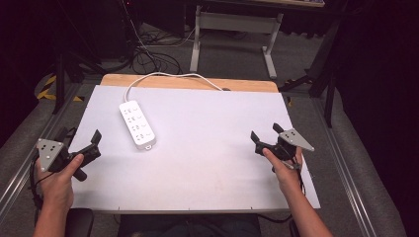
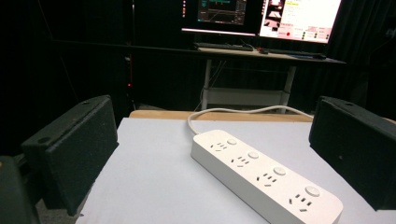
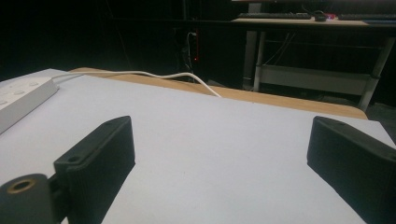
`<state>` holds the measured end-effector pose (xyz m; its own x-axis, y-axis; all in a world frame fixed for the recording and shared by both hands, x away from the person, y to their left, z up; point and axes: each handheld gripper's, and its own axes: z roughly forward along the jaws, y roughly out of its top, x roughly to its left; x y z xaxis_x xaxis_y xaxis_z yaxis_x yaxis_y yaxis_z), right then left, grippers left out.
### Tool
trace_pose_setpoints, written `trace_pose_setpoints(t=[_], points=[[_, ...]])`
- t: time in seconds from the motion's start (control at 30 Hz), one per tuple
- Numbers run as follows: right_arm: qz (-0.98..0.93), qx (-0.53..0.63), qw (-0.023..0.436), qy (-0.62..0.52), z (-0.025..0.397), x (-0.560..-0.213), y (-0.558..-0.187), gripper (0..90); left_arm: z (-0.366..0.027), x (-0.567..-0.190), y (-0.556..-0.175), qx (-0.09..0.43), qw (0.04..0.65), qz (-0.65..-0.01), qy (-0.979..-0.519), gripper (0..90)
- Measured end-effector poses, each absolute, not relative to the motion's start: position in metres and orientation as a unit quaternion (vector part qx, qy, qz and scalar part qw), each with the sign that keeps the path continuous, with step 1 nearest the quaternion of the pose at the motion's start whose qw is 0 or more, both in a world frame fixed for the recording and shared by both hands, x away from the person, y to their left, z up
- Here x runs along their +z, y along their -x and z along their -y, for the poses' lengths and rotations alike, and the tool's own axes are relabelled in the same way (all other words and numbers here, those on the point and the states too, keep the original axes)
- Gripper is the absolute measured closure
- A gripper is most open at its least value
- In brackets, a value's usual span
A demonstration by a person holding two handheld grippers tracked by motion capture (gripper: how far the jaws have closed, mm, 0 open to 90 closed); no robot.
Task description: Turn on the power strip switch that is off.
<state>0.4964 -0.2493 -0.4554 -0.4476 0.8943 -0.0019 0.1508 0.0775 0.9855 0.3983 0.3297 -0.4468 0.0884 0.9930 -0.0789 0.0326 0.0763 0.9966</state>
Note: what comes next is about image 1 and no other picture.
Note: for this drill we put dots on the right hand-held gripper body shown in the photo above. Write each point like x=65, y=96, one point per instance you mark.
x=293, y=138

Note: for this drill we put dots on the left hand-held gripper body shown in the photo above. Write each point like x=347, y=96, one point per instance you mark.
x=49, y=153

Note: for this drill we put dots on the person's left hand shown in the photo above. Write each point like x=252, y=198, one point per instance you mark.
x=56, y=189

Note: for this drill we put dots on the person's right hand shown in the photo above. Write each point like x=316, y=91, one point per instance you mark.
x=286, y=173

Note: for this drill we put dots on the white power strip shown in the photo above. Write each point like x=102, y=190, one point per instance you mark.
x=136, y=125

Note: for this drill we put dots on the black chair armrest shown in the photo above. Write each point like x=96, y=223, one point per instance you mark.
x=79, y=223

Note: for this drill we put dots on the black tripod stand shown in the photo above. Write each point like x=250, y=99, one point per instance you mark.
x=329, y=105

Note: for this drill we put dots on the white table cover sheet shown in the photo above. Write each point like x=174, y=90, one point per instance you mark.
x=204, y=131

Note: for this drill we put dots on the dark table grommet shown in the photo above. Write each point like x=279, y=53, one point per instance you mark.
x=226, y=89

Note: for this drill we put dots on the black metal stand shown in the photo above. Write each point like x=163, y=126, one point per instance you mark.
x=59, y=85

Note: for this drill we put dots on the yellow black floor tape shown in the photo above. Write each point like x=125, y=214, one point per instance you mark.
x=49, y=84

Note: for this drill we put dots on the aluminium rail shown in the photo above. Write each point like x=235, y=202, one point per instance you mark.
x=342, y=174
x=19, y=176

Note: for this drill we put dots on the white metal desk frame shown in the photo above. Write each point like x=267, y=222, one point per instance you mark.
x=237, y=21

